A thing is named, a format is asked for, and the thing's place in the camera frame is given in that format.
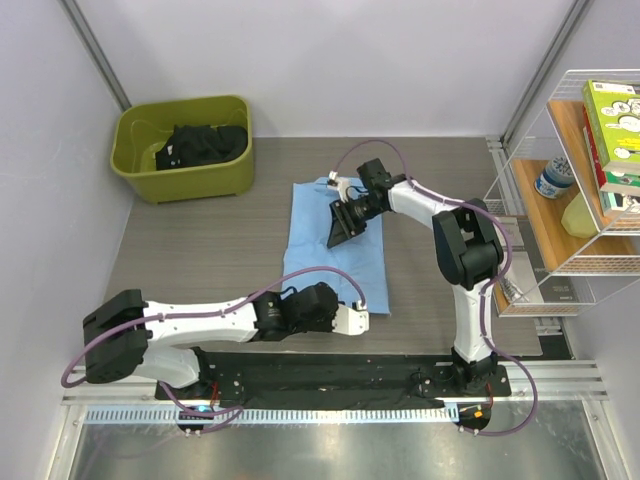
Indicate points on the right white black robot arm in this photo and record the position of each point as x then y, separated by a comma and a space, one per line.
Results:
468, 253

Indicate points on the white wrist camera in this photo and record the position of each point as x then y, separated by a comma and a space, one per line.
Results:
339, 184
351, 320

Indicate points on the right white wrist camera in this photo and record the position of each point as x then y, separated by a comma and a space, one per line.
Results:
339, 184

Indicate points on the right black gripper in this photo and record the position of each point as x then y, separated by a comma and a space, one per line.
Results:
343, 227

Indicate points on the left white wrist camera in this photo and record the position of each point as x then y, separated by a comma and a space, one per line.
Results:
351, 320

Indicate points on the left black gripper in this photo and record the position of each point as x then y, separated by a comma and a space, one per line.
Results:
328, 326

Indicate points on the teal book stack bottom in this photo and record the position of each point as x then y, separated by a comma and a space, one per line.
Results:
619, 193

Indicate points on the olive green plastic bin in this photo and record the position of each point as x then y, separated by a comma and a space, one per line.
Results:
143, 130

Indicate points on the light blue long sleeve shirt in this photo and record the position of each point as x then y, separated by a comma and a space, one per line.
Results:
362, 257

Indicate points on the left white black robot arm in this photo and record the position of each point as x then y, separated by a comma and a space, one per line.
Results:
170, 350

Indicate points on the black clothes in bin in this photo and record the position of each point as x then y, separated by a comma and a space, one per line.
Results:
195, 146

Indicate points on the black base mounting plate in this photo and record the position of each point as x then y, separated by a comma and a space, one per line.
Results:
245, 376

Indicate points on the red book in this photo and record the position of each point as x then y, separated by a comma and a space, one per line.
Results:
599, 175

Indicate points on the white wire shelf rack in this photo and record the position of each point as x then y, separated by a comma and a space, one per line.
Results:
568, 191

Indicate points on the green book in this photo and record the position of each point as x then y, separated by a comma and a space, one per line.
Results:
613, 113

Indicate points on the blue white ceramic cup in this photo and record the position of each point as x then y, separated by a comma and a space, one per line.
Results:
555, 179

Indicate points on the pale yellow green object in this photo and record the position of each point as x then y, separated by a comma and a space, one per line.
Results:
577, 220

